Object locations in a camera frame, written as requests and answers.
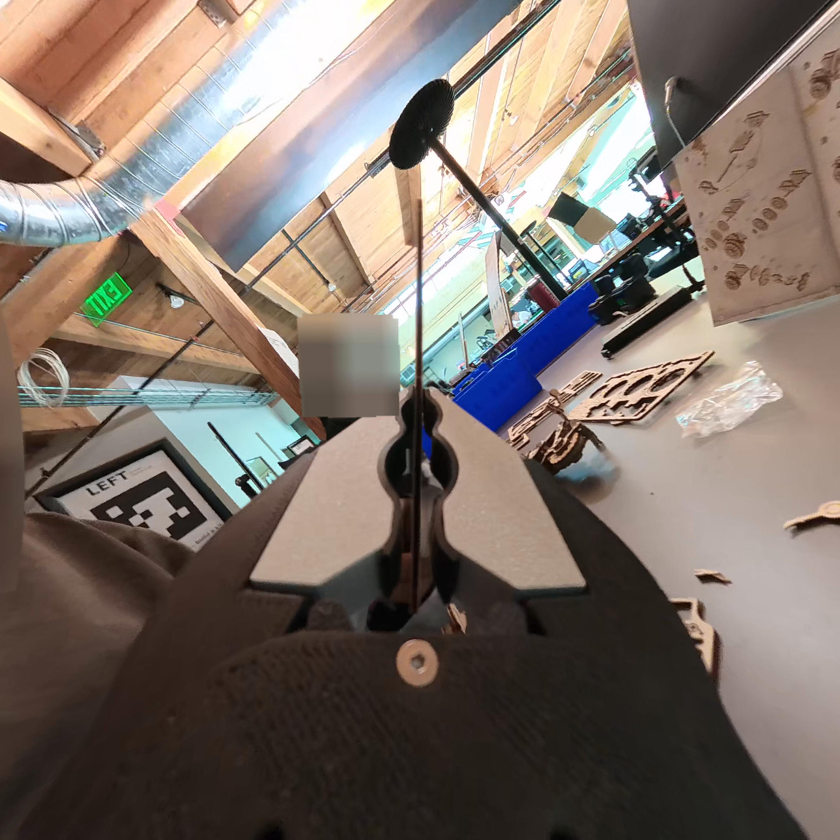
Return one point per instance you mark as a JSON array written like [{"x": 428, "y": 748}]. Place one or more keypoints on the standing folded instruction booklet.
[{"x": 754, "y": 197}]

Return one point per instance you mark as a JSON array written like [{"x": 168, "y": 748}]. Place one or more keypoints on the framed black-white marker sign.
[{"x": 164, "y": 485}]

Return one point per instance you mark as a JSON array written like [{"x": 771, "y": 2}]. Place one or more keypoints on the person's brown sweatshirt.
[{"x": 65, "y": 623}]

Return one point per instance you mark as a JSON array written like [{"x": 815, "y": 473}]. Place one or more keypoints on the rectangular metal duct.
[{"x": 328, "y": 131}]

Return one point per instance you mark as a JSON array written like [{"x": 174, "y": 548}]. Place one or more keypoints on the wooden gear model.
[{"x": 564, "y": 446}]

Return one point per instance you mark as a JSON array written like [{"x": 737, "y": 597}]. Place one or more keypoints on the key-shaped wooden piece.
[{"x": 804, "y": 520}]

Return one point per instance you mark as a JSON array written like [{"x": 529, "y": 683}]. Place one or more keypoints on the tiny wooden piece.
[{"x": 712, "y": 576}]

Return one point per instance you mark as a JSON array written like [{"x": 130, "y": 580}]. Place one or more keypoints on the black light panel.
[{"x": 568, "y": 208}]

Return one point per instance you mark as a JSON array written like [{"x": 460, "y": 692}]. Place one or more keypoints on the tan cardboard panel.
[{"x": 597, "y": 226}]

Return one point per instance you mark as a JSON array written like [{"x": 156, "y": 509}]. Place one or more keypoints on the wooden sheet with rectangular slots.
[{"x": 418, "y": 295}]

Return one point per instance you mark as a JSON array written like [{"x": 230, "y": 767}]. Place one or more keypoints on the black stand base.
[{"x": 646, "y": 321}]

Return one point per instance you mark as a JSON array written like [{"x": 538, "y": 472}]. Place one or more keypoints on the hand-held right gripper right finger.
[{"x": 512, "y": 525}]

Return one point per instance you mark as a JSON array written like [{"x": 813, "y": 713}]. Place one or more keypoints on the spiral metal duct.
[{"x": 131, "y": 184}]

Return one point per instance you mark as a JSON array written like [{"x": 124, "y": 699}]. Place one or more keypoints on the green exit sign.
[{"x": 105, "y": 298}]

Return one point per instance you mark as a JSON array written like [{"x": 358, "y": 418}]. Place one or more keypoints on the grey desk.
[{"x": 754, "y": 472}]

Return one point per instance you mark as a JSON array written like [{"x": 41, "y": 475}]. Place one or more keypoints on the blue plastic bin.
[
  {"x": 492, "y": 394},
  {"x": 558, "y": 328}
]

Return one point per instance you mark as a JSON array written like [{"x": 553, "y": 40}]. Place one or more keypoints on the clear crumpled plastic bag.
[{"x": 728, "y": 400}]

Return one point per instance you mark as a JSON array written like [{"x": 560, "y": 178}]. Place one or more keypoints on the wooden sheet with thin strips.
[{"x": 577, "y": 384}]

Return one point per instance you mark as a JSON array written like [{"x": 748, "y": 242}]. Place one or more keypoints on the wooden sheet with round holes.
[{"x": 699, "y": 362}]

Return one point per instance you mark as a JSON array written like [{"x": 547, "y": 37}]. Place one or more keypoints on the black desk monitor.
[{"x": 709, "y": 65}]

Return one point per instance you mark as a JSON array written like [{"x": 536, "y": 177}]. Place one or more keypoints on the black round lamp stand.
[{"x": 420, "y": 124}]

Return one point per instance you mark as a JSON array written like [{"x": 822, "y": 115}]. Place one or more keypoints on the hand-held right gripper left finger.
[{"x": 321, "y": 525}]

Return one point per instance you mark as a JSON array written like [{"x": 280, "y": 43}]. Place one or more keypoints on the small slotted wooden piece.
[{"x": 705, "y": 640}]

